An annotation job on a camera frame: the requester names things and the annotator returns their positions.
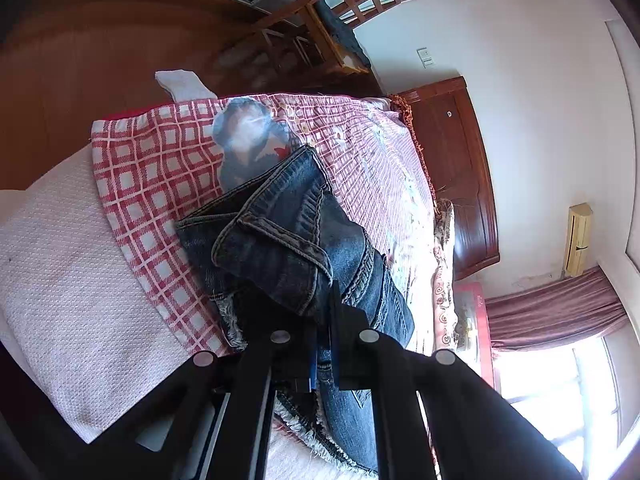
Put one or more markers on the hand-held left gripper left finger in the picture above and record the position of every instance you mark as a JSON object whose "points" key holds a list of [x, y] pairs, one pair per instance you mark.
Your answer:
{"points": [[312, 367]]}

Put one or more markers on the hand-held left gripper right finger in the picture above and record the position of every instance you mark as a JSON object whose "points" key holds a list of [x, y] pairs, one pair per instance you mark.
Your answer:
{"points": [[336, 360]]}

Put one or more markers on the blue denim pants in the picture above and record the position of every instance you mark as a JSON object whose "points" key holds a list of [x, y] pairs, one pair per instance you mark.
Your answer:
{"points": [[295, 240]]}

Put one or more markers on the floral quilt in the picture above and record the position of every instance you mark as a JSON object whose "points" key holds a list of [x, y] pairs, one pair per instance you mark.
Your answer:
{"points": [[444, 280]]}

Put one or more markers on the window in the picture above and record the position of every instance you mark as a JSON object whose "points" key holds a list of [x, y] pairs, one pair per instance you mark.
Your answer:
{"points": [[545, 385]]}

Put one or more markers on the mauve curtain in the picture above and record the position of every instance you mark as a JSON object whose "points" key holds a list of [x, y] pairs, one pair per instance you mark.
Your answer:
{"points": [[550, 315]]}

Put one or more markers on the wooden headboard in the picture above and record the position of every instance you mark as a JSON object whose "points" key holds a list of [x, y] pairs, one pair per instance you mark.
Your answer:
{"points": [[455, 170]]}

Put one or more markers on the orange fringed bed cover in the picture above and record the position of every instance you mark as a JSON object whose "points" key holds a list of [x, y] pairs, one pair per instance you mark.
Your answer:
{"points": [[412, 130]]}

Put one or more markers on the red plaid printed bed sheet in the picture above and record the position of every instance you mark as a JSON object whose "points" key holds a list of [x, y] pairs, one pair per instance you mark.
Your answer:
{"points": [[160, 170]]}

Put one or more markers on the white textured blanket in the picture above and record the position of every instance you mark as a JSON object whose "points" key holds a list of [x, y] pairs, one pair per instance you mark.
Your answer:
{"points": [[65, 270]]}

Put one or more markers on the beige air conditioner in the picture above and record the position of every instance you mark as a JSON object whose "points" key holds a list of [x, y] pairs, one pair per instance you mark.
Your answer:
{"points": [[578, 240]]}

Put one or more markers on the white cloth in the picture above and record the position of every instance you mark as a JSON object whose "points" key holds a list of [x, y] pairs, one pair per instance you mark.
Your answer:
{"points": [[182, 82]]}

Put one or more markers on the wooden chair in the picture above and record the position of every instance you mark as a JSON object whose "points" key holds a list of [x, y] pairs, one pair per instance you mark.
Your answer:
{"points": [[320, 42]]}

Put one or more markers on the dark cloth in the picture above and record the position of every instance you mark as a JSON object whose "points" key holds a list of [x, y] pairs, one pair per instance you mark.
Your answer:
{"points": [[345, 35]]}

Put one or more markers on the white light switch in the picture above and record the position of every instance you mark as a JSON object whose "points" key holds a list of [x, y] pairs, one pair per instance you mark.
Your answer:
{"points": [[425, 57]]}

